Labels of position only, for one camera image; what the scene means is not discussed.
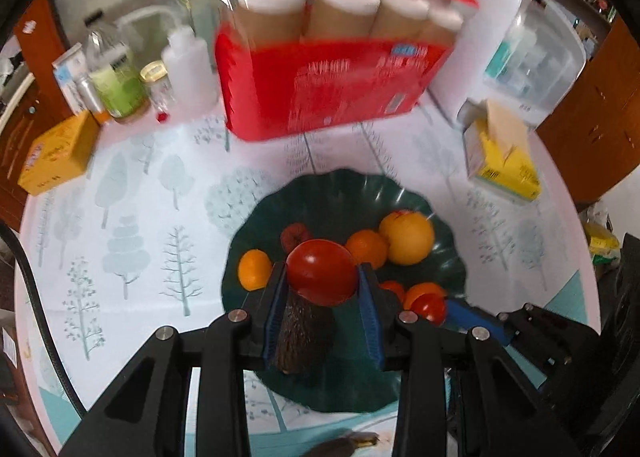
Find large orange with red sticker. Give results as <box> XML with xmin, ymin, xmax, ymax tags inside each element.
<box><xmin>378</xmin><ymin>210</ymin><xmax>436</xmax><ymax>266</ymax></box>

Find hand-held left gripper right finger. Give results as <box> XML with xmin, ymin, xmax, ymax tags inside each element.
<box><xmin>356</xmin><ymin>262</ymin><xmax>583</xmax><ymax>457</ymax></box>

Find glass jar with gold lid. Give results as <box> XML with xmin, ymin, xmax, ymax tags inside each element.
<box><xmin>140</xmin><ymin>61</ymin><xmax>176</xmax><ymax>113</ymax></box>

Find small cherry tomato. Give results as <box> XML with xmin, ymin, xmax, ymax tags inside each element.
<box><xmin>410</xmin><ymin>294</ymin><xmax>447</xmax><ymax>328</ymax></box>
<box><xmin>380</xmin><ymin>280</ymin><xmax>406</xmax><ymax>304</ymax></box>

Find clear plastic storage box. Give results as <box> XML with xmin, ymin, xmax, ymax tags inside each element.
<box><xmin>482</xmin><ymin>0</ymin><xmax>587</xmax><ymax>125</ymax></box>

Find dark brown avocado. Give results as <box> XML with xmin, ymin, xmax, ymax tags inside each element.
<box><xmin>272</xmin><ymin>289</ymin><xmax>337</xmax><ymax>375</ymax></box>

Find dark green wavy plate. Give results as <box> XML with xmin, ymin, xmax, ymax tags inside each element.
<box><xmin>221</xmin><ymin>168</ymin><xmax>468</xmax><ymax>414</ymax></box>

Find yellow tissue box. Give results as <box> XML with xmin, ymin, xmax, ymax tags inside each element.
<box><xmin>462</xmin><ymin>100</ymin><xmax>543</xmax><ymax>203</ymax></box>

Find bumpy mandarin with stem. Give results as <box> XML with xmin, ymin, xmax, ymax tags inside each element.
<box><xmin>346</xmin><ymin>229</ymin><xmax>390</xmax><ymax>269</ymax></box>

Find metal can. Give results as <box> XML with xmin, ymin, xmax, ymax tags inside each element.
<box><xmin>75</xmin><ymin>74</ymin><xmax>103</xmax><ymax>113</ymax></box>

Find shriveled red apple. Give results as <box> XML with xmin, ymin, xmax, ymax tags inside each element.
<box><xmin>280</xmin><ymin>222</ymin><xmax>313</xmax><ymax>254</ymax></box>

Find overripe brown banana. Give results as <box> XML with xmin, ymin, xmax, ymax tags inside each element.
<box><xmin>305</xmin><ymin>431</ymin><xmax>382</xmax><ymax>457</ymax></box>

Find tree print tablecloth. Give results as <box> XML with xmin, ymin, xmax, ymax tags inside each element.
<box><xmin>12</xmin><ymin>87</ymin><xmax>601</xmax><ymax>457</ymax></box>

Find wooden cabinet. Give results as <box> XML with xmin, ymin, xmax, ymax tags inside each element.
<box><xmin>535</xmin><ymin>12</ymin><xmax>640</xmax><ymax>203</ymax></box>
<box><xmin>0</xmin><ymin>0</ymin><xmax>68</xmax><ymax>188</ymax></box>

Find smooth small orange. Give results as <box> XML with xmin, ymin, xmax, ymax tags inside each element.
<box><xmin>237</xmin><ymin>248</ymin><xmax>273</xmax><ymax>292</ymax></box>

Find small tangerine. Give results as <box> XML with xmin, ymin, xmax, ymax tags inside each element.
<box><xmin>403</xmin><ymin>282</ymin><xmax>447</xmax><ymax>310</ymax></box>

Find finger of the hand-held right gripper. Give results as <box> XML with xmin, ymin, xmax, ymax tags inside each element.
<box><xmin>444</xmin><ymin>298</ymin><xmax>516</xmax><ymax>347</ymax></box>

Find white paper roll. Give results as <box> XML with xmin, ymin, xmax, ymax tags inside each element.
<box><xmin>430</xmin><ymin>0</ymin><xmax>528</xmax><ymax>123</ymax></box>

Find green jar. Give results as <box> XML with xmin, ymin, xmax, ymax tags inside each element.
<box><xmin>89</xmin><ymin>50</ymin><xmax>151</xmax><ymax>119</ymax></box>

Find yellow green bag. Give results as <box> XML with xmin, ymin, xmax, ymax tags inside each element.
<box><xmin>582</xmin><ymin>217</ymin><xmax>623</xmax><ymax>265</ymax></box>

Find black cable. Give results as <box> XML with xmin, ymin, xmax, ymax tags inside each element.
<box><xmin>0</xmin><ymin>224</ymin><xmax>87</xmax><ymax>413</ymax></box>

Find yellow cardboard box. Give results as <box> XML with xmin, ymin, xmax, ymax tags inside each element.
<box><xmin>17</xmin><ymin>110</ymin><xmax>101</xmax><ymax>196</ymax></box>

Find white squeeze bottle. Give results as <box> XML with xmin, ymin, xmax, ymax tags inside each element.
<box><xmin>161</xmin><ymin>27</ymin><xmax>218</xmax><ymax>115</ymax></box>

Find large red tomato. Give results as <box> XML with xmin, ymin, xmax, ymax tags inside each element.
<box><xmin>286</xmin><ymin>238</ymin><xmax>360</xmax><ymax>308</ymax></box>

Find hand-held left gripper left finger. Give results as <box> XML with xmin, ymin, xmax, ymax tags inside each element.
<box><xmin>57</xmin><ymin>261</ymin><xmax>288</xmax><ymax>457</ymax></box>

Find blue and white carton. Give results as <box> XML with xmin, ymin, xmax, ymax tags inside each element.
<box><xmin>51</xmin><ymin>43</ymin><xmax>93</xmax><ymax>114</ymax></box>

